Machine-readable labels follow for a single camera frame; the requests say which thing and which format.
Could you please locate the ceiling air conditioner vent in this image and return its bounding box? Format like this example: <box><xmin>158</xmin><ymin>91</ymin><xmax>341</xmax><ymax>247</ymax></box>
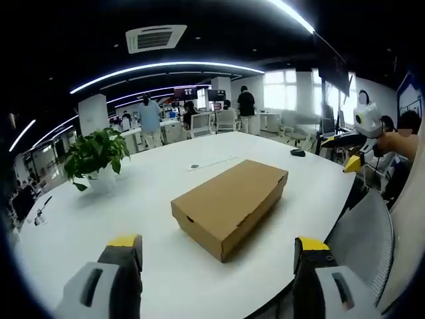
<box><xmin>125</xmin><ymin>24</ymin><xmax>188</xmax><ymax>54</ymax></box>

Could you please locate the brown cardboard shoe box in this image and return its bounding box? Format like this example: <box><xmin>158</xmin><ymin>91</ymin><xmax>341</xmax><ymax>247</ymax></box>
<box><xmin>170</xmin><ymin>159</ymin><xmax>289</xmax><ymax>264</ymax></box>

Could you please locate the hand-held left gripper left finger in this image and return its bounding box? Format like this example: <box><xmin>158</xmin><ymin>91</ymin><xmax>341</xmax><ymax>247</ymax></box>
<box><xmin>52</xmin><ymin>233</ymin><xmax>143</xmax><ymax>319</ymax></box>

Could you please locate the grey mesh office chair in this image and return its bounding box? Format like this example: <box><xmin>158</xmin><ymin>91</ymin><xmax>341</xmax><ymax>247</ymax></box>
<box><xmin>324</xmin><ymin>191</ymin><xmax>396</xmax><ymax>310</ymax></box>

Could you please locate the white table cable cover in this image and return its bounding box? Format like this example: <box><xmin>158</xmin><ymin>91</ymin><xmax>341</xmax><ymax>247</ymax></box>
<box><xmin>186</xmin><ymin>155</ymin><xmax>240</xmax><ymax>172</ymax></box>

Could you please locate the green potted plant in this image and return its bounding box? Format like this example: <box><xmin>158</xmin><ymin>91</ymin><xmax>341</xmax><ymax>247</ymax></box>
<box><xmin>63</xmin><ymin>127</ymin><xmax>131</xmax><ymax>191</ymax></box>

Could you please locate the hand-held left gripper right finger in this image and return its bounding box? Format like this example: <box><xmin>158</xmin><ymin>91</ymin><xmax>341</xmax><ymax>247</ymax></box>
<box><xmin>292</xmin><ymin>236</ymin><xmax>383</xmax><ymax>319</ymax></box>

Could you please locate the white plant pot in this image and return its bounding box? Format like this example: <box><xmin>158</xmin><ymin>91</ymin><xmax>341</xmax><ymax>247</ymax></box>
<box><xmin>86</xmin><ymin>165</ymin><xmax>117</xmax><ymax>194</ymax></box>

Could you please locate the white office chair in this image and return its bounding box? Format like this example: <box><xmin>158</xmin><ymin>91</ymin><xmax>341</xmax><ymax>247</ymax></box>
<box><xmin>214</xmin><ymin>109</ymin><xmax>238</xmax><ymax>134</ymax></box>
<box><xmin>189</xmin><ymin>112</ymin><xmax>213</xmax><ymax>138</ymax></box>
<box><xmin>279</xmin><ymin>110</ymin><xmax>315</xmax><ymax>147</ymax></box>

